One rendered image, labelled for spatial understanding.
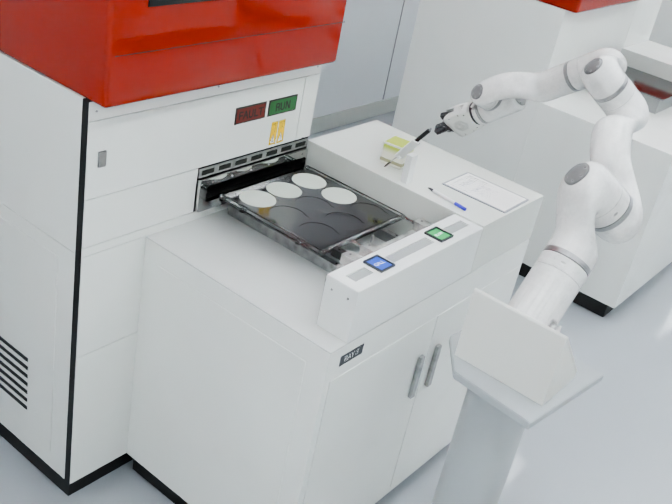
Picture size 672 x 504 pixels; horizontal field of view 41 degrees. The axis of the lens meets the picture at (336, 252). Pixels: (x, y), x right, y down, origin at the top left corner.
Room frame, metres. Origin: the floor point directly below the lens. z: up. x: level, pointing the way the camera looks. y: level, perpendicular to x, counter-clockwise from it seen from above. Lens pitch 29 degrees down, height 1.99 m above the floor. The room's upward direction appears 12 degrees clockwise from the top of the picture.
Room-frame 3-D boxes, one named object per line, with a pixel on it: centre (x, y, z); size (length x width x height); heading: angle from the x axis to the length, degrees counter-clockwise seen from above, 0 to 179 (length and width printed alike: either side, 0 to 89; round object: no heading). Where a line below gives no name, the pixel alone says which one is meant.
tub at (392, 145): (2.50, -0.12, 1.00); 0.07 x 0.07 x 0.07; 65
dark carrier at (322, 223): (2.24, 0.09, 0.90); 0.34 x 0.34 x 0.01; 56
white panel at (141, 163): (2.21, 0.38, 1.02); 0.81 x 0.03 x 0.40; 146
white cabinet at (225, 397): (2.25, -0.04, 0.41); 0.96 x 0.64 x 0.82; 146
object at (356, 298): (1.99, -0.18, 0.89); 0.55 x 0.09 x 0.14; 146
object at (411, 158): (2.39, -0.14, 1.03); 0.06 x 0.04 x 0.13; 56
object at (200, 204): (2.35, 0.27, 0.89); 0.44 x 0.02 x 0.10; 146
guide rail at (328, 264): (2.11, 0.10, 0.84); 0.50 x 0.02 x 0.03; 56
